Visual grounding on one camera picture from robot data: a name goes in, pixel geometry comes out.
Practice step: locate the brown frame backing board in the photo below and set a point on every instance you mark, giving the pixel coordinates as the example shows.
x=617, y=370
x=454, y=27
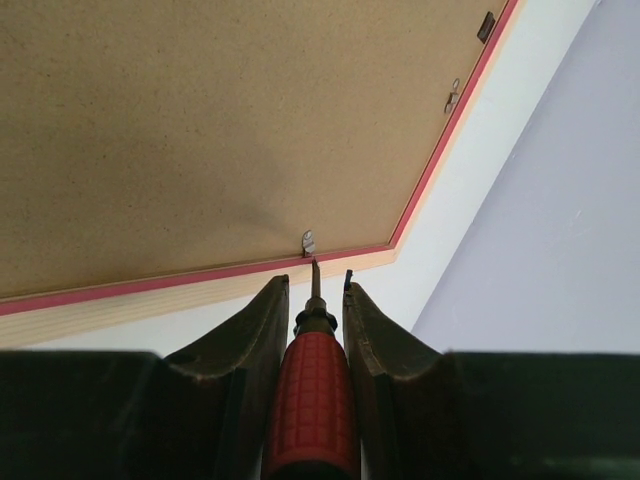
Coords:
x=142, y=138

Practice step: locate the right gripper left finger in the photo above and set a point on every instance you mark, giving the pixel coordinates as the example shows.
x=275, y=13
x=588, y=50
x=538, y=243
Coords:
x=198, y=413

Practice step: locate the red handled screwdriver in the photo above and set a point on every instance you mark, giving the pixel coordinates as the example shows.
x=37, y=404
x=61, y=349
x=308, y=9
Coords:
x=312, y=430

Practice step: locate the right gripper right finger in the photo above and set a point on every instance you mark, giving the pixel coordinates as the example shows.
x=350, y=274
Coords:
x=486, y=415

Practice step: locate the pink wooden photo frame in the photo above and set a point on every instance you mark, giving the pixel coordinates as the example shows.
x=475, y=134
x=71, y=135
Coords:
x=447, y=198

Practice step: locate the black hanger tab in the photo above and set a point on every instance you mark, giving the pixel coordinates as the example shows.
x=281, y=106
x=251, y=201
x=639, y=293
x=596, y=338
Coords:
x=486, y=27

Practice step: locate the metal retaining clip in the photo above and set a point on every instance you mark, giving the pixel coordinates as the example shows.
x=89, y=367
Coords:
x=453, y=97
x=308, y=244

